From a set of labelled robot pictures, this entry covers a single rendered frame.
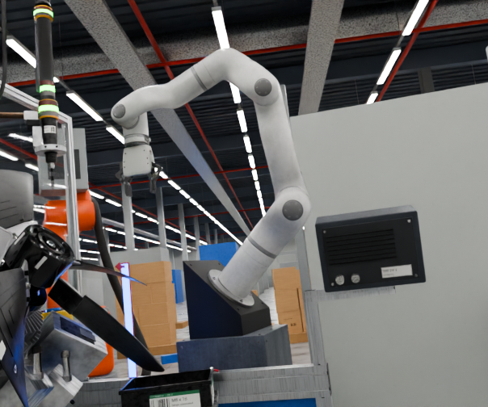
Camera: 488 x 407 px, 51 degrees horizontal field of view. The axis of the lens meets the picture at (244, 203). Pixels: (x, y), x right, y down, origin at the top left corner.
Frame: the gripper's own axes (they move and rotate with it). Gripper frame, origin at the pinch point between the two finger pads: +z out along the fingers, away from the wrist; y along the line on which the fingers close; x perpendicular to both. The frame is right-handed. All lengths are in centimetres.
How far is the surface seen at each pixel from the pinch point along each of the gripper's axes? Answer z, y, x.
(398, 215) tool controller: 21, -78, 22
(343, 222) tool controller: 21, -65, 22
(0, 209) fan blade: 11, 11, 55
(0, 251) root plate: 22, 3, 66
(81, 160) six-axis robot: -101, 184, -289
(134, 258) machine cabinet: -44, 427, -927
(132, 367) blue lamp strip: 54, 0, 16
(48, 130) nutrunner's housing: -7, -1, 52
